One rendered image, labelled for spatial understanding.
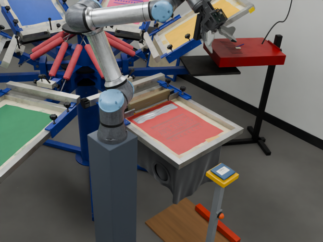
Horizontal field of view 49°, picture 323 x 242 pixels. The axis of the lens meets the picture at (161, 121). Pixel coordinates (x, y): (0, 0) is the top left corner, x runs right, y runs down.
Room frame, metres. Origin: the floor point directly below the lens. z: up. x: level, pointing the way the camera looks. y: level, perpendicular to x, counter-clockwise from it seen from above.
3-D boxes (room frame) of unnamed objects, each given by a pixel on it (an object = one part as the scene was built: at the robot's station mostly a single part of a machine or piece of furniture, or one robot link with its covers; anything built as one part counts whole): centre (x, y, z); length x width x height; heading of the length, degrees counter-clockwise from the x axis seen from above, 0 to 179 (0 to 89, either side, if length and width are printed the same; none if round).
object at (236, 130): (1.97, -0.05, 0.97); 0.79 x 0.58 x 0.04; 43
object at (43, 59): (2.74, 0.68, 0.99); 0.82 x 0.79 x 0.12; 43
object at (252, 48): (3.07, -0.71, 1.06); 0.61 x 0.46 x 0.12; 103
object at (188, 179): (1.76, -0.25, 0.74); 0.45 x 0.03 x 0.43; 133
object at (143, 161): (1.81, 0.04, 0.77); 0.46 x 0.09 x 0.36; 43
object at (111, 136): (1.43, 0.24, 1.25); 0.15 x 0.15 x 0.10
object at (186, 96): (2.34, -0.09, 0.98); 0.30 x 0.05 x 0.07; 43
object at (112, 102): (1.44, 0.24, 1.37); 0.13 x 0.12 x 0.14; 169
